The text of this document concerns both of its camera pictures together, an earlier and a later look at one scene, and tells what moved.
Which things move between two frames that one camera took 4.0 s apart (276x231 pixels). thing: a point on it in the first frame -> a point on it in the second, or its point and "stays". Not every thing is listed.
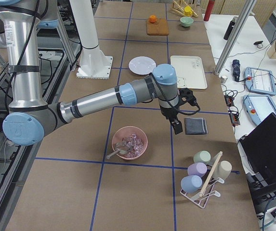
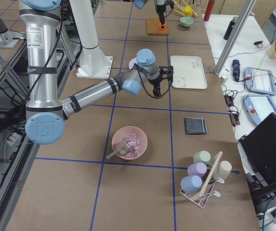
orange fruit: (152, 19) -> (160, 26)
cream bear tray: (190, 71) stays
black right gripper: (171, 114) -> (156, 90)
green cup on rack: (202, 156) stays
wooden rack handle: (202, 192) stays
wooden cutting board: (160, 27) stays
